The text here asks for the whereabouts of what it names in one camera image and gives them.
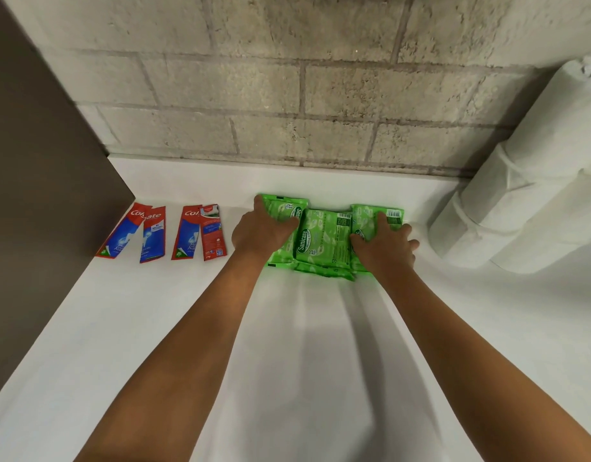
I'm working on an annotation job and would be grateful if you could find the person's left hand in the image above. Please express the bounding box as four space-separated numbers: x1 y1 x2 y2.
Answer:
231 194 300 261

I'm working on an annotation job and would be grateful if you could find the person's right hand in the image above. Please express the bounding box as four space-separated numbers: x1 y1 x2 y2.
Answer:
349 211 421 286

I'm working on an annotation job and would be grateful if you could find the group of green wipe packets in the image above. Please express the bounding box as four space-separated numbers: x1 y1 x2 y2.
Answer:
349 203 405 246
260 192 310 265
294 207 355 270

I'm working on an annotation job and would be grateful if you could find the group of white toilet rolls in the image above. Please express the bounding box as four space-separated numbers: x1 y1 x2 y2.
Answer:
499 56 591 178
460 142 568 229

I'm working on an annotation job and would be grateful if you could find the person's left forearm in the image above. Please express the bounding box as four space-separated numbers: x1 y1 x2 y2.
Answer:
76 248 268 462

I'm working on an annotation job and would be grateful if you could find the person's right forearm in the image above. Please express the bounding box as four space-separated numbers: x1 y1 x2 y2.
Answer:
378 268 591 462

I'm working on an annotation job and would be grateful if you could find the white countertop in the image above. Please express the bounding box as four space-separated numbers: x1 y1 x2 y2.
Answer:
0 157 591 462

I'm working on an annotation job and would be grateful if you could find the brown cabinet panel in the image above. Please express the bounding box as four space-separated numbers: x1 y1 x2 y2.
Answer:
0 0 136 408

